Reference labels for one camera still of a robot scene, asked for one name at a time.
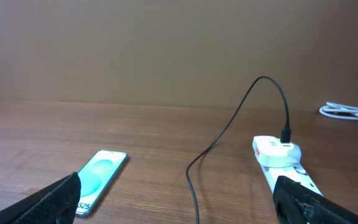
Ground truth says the Galaxy S25 smartphone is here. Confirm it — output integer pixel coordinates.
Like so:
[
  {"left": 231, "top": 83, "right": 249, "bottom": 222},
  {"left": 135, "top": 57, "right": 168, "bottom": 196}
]
[{"left": 76, "top": 150, "right": 127, "bottom": 217}]

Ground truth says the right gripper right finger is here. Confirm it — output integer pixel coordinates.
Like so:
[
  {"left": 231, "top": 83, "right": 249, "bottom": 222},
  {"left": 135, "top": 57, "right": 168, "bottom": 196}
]
[{"left": 273, "top": 175, "right": 358, "bottom": 224}]

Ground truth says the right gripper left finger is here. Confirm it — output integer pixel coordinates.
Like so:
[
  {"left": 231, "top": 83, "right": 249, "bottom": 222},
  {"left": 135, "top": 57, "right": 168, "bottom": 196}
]
[{"left": 0, "top": 172, "right": 81, "bottom": 224}]

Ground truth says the black USB charging cable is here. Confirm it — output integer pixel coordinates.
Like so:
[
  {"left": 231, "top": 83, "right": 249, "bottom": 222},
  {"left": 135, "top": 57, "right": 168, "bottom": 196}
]
[{"left": 185, "top": 75, "right": 292, "bottom": 224}]

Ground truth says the white power strip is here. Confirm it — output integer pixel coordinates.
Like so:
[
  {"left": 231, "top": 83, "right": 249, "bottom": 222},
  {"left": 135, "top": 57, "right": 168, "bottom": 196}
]
[{"left": 261, "top": 162, "right": 323, "bottom": 200}]

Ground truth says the white power strip cord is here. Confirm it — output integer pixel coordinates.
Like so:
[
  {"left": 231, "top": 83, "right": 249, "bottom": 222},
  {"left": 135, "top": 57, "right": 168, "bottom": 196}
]
[{"left": 319, "top": 101, "right": 358, "bottom": 128}]

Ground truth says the white USB charger adapter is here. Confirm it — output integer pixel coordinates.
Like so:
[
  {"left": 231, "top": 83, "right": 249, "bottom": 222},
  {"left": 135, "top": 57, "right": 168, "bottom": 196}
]
[{"left": 252, "top": 136, "right": 301, "bottom": 168}]

